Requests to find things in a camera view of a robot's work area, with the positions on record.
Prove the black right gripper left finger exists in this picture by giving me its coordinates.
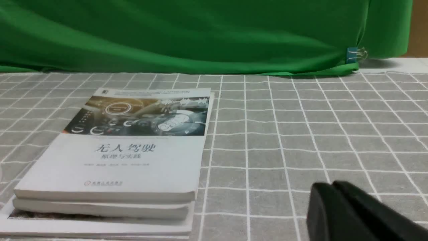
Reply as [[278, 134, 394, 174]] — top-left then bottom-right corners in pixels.
[[306, 182, 379, 241]]

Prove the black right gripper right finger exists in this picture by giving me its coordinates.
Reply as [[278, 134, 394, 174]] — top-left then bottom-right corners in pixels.
[[333, 180, 428, 241]]

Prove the grey checked tablecloth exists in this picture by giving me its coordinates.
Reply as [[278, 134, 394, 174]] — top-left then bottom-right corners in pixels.
[[0, 58, 428, 241]]

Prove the white middle book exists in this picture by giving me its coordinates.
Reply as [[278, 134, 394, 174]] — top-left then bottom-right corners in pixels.
[[13, 93, 215, 220]]

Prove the blue binder clip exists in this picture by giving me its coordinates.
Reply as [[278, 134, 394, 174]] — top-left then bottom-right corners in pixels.
[[345, 47, 368, 64]]

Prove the green backdrop cloth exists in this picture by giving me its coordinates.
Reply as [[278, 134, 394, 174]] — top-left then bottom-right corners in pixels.
[[0, 0, 413, 75]]

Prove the white self-driving textbook top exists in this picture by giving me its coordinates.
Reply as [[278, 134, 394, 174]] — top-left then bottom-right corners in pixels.
[[14, 88, 212, 203]]

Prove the white bottom magazine book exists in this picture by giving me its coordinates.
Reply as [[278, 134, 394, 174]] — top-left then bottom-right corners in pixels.
[[1, 200, 195, 241]]

